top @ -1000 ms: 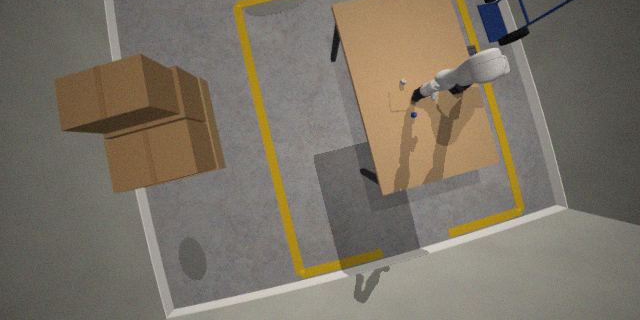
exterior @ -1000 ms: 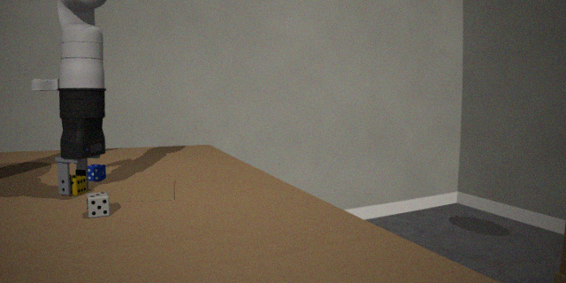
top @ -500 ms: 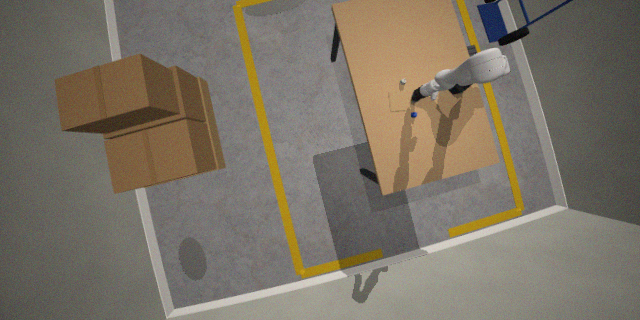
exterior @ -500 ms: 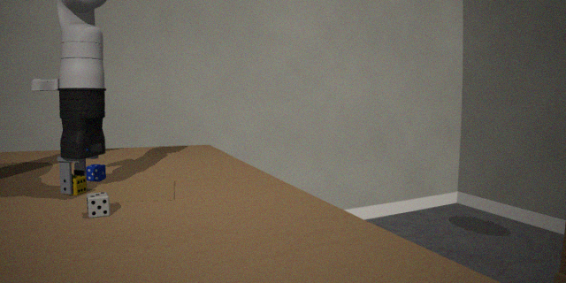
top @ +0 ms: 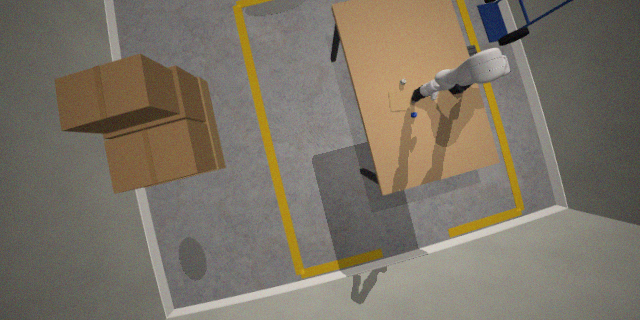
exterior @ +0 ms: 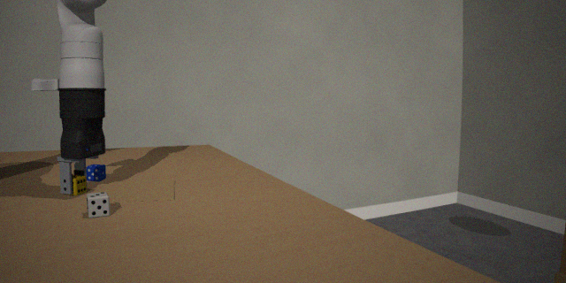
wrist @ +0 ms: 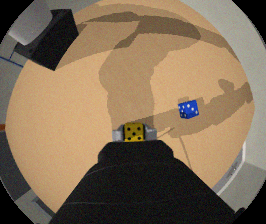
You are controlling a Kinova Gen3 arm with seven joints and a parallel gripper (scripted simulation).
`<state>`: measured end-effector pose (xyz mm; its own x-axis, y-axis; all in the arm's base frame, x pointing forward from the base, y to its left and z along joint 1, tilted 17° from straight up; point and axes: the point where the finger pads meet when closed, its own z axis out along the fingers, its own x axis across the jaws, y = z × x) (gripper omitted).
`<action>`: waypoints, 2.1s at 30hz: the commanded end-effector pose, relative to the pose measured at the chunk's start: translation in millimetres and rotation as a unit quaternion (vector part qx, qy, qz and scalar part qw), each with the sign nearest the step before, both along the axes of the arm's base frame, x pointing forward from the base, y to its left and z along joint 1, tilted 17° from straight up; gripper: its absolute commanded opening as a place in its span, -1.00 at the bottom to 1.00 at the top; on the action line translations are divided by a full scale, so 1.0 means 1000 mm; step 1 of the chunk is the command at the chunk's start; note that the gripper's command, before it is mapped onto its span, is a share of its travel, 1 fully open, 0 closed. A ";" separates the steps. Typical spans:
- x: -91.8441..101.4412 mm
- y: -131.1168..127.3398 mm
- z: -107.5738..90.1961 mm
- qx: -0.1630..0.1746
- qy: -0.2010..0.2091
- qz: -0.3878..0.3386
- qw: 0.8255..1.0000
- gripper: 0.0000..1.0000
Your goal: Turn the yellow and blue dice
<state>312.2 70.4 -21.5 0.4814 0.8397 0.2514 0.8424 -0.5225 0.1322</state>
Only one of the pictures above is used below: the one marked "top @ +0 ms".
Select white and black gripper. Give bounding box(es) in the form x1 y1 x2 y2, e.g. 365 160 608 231
411 83 439 103

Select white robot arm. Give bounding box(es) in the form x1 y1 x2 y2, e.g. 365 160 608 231
425 48 510 94

